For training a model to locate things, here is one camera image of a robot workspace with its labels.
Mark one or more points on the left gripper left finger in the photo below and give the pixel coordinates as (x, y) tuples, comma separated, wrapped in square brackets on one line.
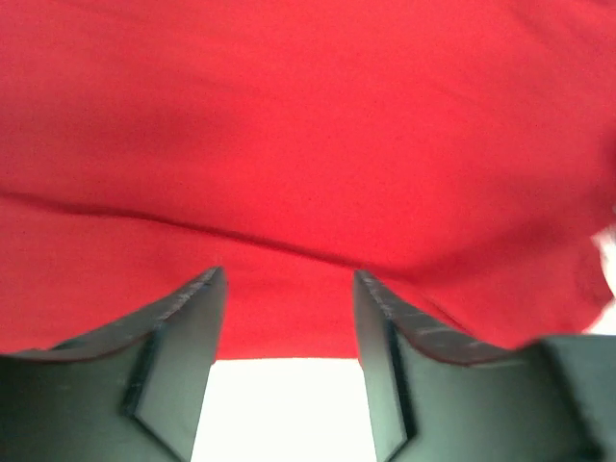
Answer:
[(131, 390)]

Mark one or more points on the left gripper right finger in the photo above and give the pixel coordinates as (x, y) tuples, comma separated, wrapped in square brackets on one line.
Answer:
[(436, 394)]

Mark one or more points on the dark red t-shirt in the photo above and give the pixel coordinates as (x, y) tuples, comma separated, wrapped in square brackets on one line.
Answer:
[(461, 151)]

